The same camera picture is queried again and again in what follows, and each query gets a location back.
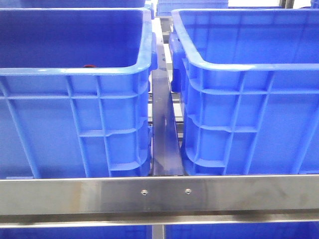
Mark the red mushroom push button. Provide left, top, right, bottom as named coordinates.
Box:
left=83, top=64, right=97, bottom=68

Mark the stainless steel divider bar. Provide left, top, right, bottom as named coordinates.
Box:
left=152, top=32, right=184, bottom=176

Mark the blue plastic crate left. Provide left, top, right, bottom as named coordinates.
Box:
left=0, top=8, right=157, bottom=179

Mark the blue plastic crate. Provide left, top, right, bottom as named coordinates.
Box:
left=169, top=9, right=319, bottom=175
left=0, top=8, right=157, bottom=179

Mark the blue plastic crate right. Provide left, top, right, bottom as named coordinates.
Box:
left=169, top=9, right=319, bottom=175

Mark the blue crate rear middle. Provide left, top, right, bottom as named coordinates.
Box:
left=156, top=0, right=229, bottom=16

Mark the blue crate lower left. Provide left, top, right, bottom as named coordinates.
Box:
left=0, top=226, right=152, bottom=239

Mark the blue crate rear left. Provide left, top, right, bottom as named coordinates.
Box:
left=10, top=0, right=154, bottom=18

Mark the blue crate lower right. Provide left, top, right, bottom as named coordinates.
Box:
left=165, top=222, right=319, bottom=239

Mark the stainless steel front rail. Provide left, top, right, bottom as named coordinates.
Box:
left=0, top=175, right=319, bottom=228

